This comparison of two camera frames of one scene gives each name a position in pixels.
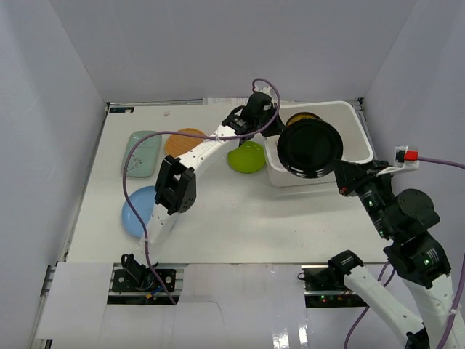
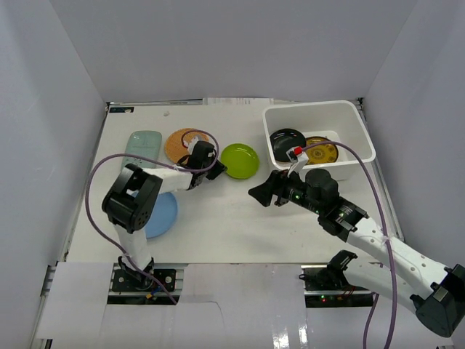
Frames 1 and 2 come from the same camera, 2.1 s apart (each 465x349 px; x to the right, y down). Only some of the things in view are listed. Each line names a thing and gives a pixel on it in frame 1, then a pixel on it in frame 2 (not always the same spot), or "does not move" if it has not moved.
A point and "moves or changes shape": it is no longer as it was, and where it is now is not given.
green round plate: [248, 158] moves or changes shape
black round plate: [306, 147] moves or changes shape
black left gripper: [273, 128] to [205, 168]
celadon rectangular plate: [144, 158] does not move
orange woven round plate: [178, 144] does not move
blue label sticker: [121, 110] does not move
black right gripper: [346, 173] to [264, 193]
